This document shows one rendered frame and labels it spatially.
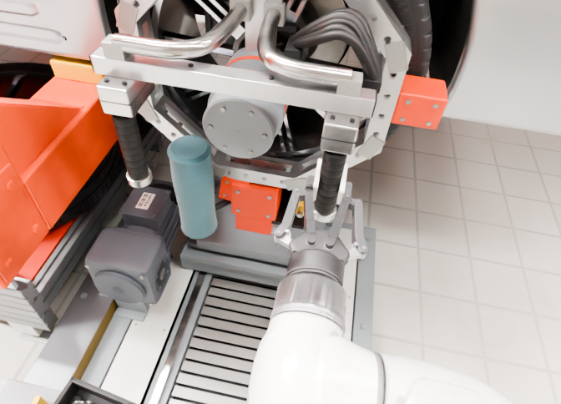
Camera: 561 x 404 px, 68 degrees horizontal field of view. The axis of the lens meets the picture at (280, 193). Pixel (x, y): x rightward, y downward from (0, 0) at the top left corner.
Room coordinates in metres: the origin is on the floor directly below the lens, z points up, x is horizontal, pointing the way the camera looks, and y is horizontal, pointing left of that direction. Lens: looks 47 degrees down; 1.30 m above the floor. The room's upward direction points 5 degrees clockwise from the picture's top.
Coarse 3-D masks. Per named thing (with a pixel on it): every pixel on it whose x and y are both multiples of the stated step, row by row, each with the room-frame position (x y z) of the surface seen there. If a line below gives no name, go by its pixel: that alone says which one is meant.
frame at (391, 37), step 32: (128, 0) 0.74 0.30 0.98; (352, 0) 0.69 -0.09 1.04; (384, 0) 0.73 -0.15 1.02; (128, 32) 0.73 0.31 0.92; (384, 32) 0.68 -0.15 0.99; (384, 64) 0.68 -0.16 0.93; (160, 96) 0.78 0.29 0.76; (384, 96) 0.68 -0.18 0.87; (160, 128) 0.73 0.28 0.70; (192, 128) 0.77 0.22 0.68; (384, 128) 0.67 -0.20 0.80; (224, 160) 0.73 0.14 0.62; (256, 160) 0.75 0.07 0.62; (288, 160) 0.75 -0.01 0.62; (352, 160) 0.68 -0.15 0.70
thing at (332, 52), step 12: (300, 0) 0.96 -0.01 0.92; (312, 0) 0.95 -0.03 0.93; (324, 0) 0.95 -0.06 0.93; (336, 0) 0.95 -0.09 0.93; (312, 12) 0.95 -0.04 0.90; (324, 12) 0.95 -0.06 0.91; (300, 24) 0.91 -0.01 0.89; (312, 48) 0.95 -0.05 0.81; (324, 48) 0.95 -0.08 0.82; (336, 48) 0.94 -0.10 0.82; (324, 60) 0.95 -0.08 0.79; (336, 60) 0.94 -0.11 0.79
